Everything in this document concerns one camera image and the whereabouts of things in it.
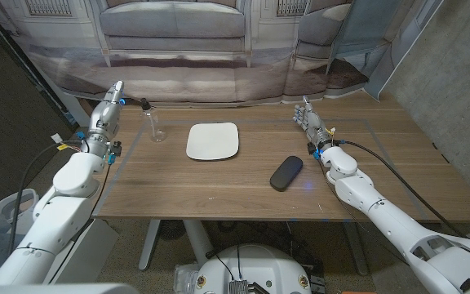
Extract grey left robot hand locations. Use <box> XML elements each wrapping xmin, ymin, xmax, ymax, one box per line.
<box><xmin>82</xmin><ymin>80</ymin><xmax>126</xmax><ymax>158</ymax></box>

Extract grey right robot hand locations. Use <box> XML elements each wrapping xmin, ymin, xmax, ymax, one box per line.
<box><xmin>293</xmin><ymin>96</ymin><xmax>336</xmax><ymax>151</ymax></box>

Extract clear dispenser bottle black pump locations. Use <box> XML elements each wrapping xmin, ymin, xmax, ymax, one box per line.
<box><xmin>140</xmin><ymin>97</ymin><xmax>168</xmax><ymax>144</ymax></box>

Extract black glasses case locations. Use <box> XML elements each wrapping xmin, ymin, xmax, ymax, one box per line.
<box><xmin>269</xmin><ymin>155</ymin><xmax>304</xmax><ymax>193</ymax></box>

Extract white square paper plate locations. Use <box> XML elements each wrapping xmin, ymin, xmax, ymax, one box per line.
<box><xmin>185</xmin><ymin>122</ymin><xmax>240</xmax><ymax>162</ymax></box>

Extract printed living room backdrop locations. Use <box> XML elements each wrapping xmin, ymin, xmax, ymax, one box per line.
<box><xmin>0</xmin><ymin>0</ymin><xmax>444</xmax><ymax>109</ymax></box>

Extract dark partition panel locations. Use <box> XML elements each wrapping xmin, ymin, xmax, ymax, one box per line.
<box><xmin>0</xmin><ymin>3</ymin><xmax>79</xmax><ymax>212</ymax></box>

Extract black ribbed round object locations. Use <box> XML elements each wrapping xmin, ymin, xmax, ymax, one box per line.
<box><xmin>159</xmin><ymin>220</ymin><xmax>188</xmax><ymax>242</ymax></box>

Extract grey table leg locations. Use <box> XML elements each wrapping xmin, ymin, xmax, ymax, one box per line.
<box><xmin>342</xmin><ymin>222</ymin><xmax>370</xmax><ymax>276</ymax></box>

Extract white slanted table leg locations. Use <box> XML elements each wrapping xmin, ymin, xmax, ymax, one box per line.
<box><xmin>138</xmin><ymin>220</ymin><xmax>162</xmax><ymax>272</ymax></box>

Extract white table column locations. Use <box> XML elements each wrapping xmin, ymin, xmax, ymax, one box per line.
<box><xmin>183</xmin><ymin>220</ymin><xmax>215</xmax><ymax>266</ymax></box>

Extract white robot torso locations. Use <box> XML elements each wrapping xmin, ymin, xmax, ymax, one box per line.
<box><xmin>193</xmin><ymin>243</ymin><xmax>313</xmax><ymax>294</ymax></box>

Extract clear plastic container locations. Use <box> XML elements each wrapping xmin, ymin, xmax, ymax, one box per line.
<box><xmin>173</xmin><ymin>263</ymin><xmax>198</xmax><ymax>294</ymax></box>

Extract metal finned module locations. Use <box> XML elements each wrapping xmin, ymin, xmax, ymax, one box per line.
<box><xmin>228</xmin><ymin>279</ymin><xmax>249</xmax><ymax>294</ymax></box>

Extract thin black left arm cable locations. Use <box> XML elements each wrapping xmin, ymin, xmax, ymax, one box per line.
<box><xmin>47</xmin><ymin>161</ymin><xmax>113</xmax><ymax>283</ymax></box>

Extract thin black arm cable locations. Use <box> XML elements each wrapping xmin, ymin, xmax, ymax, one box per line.
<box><xmin>315</xmin><ymin>157</ymin><xmax>410</xmax><ymax>265</ymax></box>
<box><xmin>47</xmin><ymin>161</ymin><xmax>113</xmax><ymax>283</ymax></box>

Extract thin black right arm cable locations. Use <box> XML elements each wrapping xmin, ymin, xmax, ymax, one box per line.
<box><xmin>315</xmin><ymin>157</ymin><xmax>410</xmax><ymax>265</ymax></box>

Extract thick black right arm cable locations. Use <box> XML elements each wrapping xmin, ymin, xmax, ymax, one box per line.
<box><xmin>335</xmin><ymin>139</ymin><xmax>464</xmax><ymax>238</ymax></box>

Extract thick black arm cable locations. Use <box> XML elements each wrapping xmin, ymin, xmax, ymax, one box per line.
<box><xmin>7</xmin><ymin>140</ymin><xmax>87</xmax><ymax>256</ymax></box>
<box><xmin>335</xmin><ymin>139</ymin><xmax>464</xmax><ymax>238</ymax></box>

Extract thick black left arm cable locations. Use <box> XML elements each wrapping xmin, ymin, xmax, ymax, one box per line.
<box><xmin>7</xmin><ymin>140</ymin><xmax>87</xmax><ymax>256</ymax></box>

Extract white grey chair frame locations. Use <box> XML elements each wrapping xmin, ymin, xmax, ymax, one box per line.
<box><xmin>0</xmin><ymin>188</ymin><xmax>40</xmax><ymax>236</ymax></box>

